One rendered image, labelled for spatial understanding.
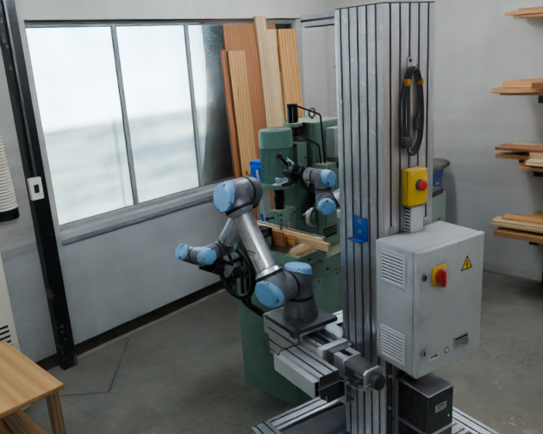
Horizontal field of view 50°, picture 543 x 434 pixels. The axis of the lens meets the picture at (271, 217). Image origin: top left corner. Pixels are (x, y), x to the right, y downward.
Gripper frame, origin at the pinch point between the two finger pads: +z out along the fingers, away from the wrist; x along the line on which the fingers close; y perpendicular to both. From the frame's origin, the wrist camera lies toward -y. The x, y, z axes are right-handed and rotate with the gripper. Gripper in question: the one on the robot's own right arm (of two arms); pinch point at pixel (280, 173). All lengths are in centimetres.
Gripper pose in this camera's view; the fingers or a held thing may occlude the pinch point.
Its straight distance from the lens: 292.4
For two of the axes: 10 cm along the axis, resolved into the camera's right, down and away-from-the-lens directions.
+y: -5.5, -5.2, -6.6
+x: -4.7, 8.4, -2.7
